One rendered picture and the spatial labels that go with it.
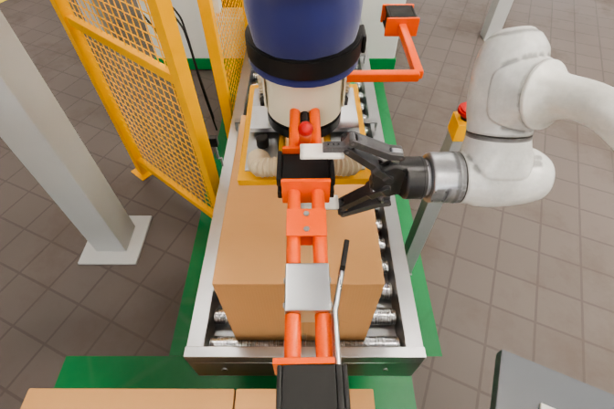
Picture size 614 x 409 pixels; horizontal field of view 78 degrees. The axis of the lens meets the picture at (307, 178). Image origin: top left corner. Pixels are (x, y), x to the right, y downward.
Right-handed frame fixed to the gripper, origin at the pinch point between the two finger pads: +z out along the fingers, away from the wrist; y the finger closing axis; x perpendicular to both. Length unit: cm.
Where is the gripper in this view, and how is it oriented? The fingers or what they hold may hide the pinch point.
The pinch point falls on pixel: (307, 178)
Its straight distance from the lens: 65.7
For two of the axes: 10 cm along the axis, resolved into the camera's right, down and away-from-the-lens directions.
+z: -10.0, 0.1, -0.1
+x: -0.1, -7.6, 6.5
